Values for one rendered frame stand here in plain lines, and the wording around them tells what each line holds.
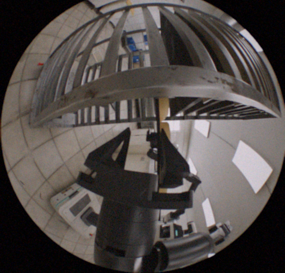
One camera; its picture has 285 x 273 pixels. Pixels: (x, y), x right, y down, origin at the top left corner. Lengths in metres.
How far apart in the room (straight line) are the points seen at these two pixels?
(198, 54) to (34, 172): 1.13
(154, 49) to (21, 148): 1.00
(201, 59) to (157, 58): 0.08
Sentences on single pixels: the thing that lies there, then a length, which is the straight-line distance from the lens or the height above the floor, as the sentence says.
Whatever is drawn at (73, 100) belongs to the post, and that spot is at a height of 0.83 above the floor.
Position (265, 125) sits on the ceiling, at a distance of 2.16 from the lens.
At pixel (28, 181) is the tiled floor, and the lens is 1.02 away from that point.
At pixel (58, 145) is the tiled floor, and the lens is 1.04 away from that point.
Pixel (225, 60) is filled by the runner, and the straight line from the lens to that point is 0.26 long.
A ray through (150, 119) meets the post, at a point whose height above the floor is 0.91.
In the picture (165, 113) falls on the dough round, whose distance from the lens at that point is 0.15.
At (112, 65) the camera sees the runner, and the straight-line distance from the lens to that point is 0.17.
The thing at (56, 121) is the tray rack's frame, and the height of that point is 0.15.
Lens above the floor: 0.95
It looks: 9 degrees down
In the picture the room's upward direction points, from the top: 88 degrees clockwise
